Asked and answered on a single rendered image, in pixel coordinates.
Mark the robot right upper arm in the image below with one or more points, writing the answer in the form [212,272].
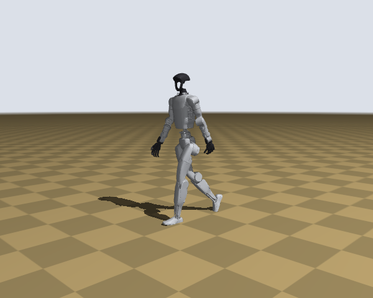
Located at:
[169,120]

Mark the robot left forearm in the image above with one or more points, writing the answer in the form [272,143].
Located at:
[204,131]

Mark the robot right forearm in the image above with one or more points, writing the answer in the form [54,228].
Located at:
[164,132]

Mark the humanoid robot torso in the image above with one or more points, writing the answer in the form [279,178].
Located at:
[184,118]

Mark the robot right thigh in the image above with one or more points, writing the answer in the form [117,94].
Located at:
[194,176]

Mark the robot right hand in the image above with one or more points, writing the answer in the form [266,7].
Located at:
[155,148]

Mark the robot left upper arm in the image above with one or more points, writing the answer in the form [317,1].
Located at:
[193,101]

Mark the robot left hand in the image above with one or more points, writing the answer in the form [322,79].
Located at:
[209,147]

